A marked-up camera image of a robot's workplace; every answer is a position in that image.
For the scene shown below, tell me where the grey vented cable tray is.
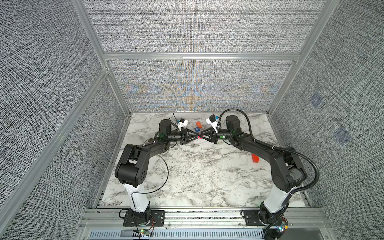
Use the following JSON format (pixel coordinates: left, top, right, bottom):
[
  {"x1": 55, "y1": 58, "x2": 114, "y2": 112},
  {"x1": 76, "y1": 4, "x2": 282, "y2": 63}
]
[{"x1": 88, "y1": 229, "x2": 265, "y2": 240}]

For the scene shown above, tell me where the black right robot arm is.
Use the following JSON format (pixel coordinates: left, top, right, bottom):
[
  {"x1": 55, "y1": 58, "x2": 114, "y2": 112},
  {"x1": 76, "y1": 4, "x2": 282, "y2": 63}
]
[{"x1": 200, "y1": 115, "x2": 307, "y2": 225}]

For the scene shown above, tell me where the orange wood block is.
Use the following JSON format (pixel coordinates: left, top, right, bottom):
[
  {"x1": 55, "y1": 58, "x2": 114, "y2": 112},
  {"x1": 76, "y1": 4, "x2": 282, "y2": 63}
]
[{"x1": 196, "y1": 122, "x2": 203, "y2": 129}]

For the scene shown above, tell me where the thin black left cable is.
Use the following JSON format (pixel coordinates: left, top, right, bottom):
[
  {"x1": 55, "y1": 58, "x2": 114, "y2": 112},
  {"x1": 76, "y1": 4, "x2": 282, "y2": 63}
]
[{"x1": 130, "y1": 151, "x2": 170, "y2": 211}]

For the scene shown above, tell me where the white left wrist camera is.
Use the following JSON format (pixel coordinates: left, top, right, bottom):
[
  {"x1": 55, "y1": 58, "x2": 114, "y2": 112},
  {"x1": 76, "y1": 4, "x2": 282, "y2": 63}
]
[{"x1": 178, "y1": 119, "x2": 189, "y2": 128}]

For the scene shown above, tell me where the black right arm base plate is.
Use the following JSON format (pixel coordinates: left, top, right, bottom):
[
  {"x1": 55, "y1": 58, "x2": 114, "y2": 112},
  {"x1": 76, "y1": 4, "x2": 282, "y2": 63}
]
[{"x1": 240, "y1": 209, "x2": 269, "y2": 227}]

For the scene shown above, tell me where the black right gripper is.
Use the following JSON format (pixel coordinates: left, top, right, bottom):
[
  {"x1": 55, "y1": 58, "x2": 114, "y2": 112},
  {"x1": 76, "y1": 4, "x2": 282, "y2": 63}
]
[{"x1": 199, "y1": 126, "x2": 233, "y2": 145}]

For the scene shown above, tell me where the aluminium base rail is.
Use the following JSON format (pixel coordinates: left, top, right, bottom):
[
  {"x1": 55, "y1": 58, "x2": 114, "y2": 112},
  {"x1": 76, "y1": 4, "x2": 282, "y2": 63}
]
[{"x1": 79, "y1": 208, "x2": 331, "y2": 230}]

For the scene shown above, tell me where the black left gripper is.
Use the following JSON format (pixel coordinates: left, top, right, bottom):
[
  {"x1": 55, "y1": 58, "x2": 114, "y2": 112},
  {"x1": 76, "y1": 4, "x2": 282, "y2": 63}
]
[{"x1": 166, "y1": 128, "x2": 198, "y2": 146}]

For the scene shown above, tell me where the aluminium frame post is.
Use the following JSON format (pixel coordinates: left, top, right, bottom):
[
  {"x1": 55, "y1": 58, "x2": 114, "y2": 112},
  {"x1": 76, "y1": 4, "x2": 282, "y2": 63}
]
[{"x1": 267, "y1": 0, "x2": 340, "y2": 117}]

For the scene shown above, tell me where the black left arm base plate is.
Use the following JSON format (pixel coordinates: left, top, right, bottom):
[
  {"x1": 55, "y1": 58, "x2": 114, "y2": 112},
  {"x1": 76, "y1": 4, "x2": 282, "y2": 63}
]
[{"x1": 123, "y1": 210, "x2": 166, "y2": 227}]

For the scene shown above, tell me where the red wood block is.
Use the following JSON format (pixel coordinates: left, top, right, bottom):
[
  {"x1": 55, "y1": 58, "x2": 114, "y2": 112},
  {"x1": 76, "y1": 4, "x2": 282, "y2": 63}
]
[{"x1": 252, "y1": 154, "x2": 260, "y2": 163}]

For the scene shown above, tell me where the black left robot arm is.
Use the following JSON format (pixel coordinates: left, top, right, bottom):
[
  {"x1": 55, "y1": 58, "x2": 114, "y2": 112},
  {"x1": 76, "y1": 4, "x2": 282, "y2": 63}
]
[{"x1": 115, "y1": 120, "x2": 199, "y2": 225}]

